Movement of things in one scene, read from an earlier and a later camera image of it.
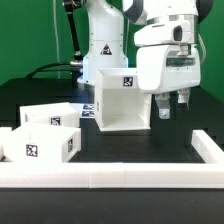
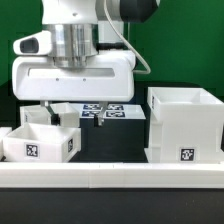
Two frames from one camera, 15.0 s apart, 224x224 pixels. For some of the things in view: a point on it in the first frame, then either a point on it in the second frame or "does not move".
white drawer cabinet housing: [120, 104] → [186, 126]
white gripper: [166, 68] → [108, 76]
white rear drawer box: [59, 114] does not move
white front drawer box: [36, 142] does not move
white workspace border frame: [122, 175] does not move
